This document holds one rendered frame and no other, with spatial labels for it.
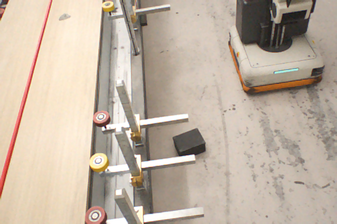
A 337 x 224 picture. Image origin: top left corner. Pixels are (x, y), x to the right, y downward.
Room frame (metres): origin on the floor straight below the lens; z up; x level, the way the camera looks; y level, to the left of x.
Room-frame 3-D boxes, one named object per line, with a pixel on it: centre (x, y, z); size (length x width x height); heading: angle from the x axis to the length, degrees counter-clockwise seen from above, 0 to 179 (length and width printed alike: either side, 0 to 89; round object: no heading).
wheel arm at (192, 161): (0.83, 0.14, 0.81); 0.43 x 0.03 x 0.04; 87
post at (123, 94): (1.04, 0.18, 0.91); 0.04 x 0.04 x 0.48; 87
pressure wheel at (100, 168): (0.84, 0.34, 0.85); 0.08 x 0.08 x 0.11
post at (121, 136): (0.79, 0.19, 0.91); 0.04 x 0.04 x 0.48; 87
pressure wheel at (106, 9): (2.09, 0.27, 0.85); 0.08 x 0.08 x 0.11
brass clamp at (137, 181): (0.82, 0.19, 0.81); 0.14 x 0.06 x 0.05; 177
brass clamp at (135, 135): (1.07, 0.18, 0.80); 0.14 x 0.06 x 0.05; 177
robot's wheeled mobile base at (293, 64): (2.12, -0.96, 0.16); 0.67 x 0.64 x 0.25; 177
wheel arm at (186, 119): (1.08, 0.13, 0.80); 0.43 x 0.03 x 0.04; 87
